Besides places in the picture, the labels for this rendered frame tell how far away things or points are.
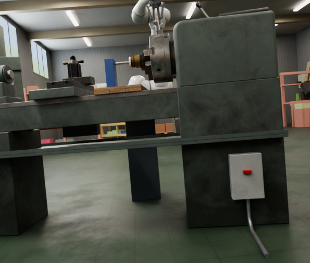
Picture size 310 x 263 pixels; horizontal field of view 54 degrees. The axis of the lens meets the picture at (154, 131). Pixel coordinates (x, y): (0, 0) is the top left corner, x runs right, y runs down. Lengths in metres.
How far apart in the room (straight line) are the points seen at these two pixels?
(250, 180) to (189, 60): 0.78
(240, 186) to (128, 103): 0.84
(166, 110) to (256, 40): 0.66
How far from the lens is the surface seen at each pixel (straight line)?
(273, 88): 1.93
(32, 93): 2.07
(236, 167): 1.82
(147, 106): 1.92
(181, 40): 1.91
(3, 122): 2.24
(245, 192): 1.86
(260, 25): 1.97
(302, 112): 11.65
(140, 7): 2.56
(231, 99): 1.88
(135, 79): 2.68
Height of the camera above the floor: 0.68
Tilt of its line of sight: 2 degrees down
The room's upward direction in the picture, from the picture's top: 5 degrees counter-clockwise
